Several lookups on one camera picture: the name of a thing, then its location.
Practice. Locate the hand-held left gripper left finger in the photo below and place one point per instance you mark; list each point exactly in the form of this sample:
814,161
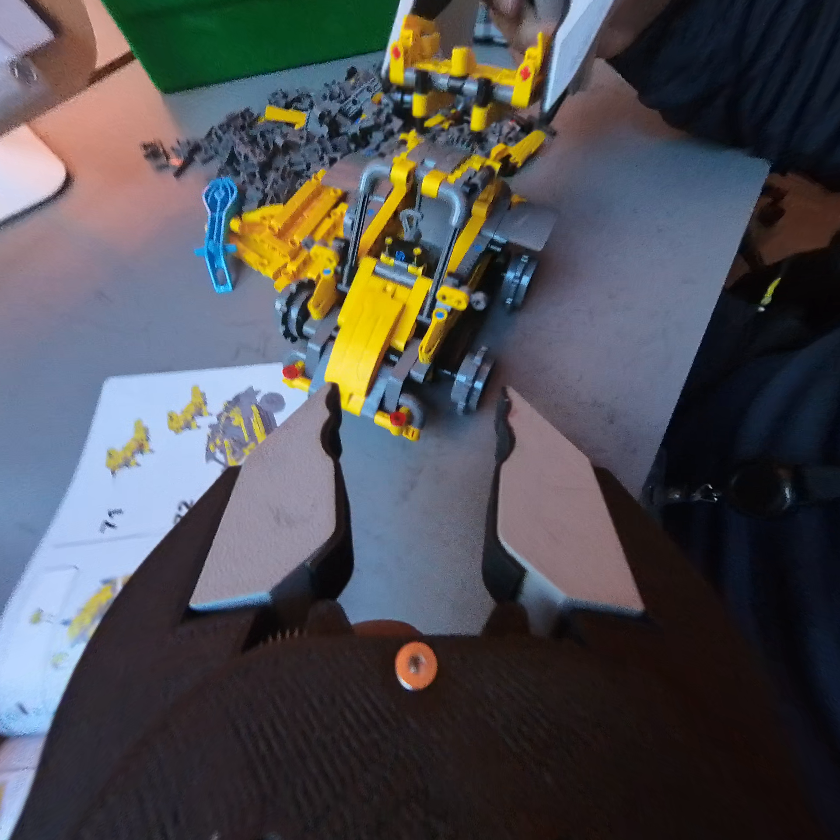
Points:
269,525

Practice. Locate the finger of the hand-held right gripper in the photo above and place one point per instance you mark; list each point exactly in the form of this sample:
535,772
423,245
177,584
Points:
414,40
578,46

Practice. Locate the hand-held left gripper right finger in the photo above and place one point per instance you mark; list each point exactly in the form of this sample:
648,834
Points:
558,525

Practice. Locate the yellow holed brick assembly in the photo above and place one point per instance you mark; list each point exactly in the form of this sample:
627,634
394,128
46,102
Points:
460,66

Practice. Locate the yellow grey brick toy vehicle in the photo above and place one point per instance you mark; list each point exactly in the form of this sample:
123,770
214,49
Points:
381,309

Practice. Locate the person's right forearm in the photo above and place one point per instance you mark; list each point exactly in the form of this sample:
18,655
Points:
735,66

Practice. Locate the grey desk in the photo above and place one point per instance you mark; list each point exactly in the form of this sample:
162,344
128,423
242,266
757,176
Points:
630,263

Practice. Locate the person's right hand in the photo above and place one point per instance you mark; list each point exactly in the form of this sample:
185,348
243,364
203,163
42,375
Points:
519,20

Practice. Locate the white instruction booklet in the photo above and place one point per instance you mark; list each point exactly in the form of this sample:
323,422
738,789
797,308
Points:
118,473

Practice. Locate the green plastic bin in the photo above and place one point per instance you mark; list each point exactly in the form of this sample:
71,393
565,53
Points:
250,33

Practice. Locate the pile of grey brick parts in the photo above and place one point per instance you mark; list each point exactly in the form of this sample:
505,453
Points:
263,145

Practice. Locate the black badge reel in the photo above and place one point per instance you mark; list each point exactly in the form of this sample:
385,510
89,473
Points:
764,486

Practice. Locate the yellow brick panel assembly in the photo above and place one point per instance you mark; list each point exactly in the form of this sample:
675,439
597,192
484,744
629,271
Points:
282,236

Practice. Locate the person's dark clothed torso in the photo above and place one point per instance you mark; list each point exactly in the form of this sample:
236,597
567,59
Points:
775,394

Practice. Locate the blue brick separator tool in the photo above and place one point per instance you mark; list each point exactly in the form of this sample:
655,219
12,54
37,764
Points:
217,250

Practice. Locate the wooden document stand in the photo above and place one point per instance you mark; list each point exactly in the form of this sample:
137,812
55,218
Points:
26,184

